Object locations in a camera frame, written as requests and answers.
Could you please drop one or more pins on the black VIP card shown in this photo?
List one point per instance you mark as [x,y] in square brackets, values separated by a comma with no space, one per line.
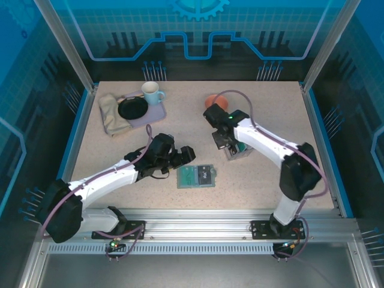
[204,178]

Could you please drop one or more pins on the green card holder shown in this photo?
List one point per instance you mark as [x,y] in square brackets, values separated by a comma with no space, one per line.
[213,180]

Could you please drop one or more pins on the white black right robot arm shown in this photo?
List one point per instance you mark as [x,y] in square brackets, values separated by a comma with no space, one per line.
[261,141]

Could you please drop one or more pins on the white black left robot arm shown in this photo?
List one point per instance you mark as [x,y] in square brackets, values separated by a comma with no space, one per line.
[105,183]

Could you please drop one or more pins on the teal card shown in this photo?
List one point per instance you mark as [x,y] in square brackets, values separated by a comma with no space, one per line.
[242,147]

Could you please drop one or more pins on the orange cup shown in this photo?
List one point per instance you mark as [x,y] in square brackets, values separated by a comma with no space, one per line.
[222,104]

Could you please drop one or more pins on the lavender plastic tray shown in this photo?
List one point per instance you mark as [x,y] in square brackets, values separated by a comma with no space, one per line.
[150,115]

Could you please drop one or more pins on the black round plate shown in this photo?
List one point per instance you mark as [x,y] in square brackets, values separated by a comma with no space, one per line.
[132,108]

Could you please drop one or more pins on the light blue mug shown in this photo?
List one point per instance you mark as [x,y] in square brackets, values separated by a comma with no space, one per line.
[151,97]

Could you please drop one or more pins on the beige folded cloth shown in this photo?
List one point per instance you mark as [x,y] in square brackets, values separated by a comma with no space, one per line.
[111,117]

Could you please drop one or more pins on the small connector with green light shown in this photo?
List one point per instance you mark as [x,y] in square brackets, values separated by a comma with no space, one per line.
[115,244]
[289,245]

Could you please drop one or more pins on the aluminium front frame rail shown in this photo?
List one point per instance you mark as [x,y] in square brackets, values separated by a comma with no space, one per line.
[195,225]

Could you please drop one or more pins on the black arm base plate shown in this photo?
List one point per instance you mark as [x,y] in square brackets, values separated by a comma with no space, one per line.
[132,225]
[258,229]

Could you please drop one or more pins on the aluminium side rail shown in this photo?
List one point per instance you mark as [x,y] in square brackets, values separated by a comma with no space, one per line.
[75,144]
[322,144]

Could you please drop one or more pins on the aluminium frame post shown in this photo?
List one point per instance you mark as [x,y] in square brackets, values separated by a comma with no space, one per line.
[69,51]
[327,45]

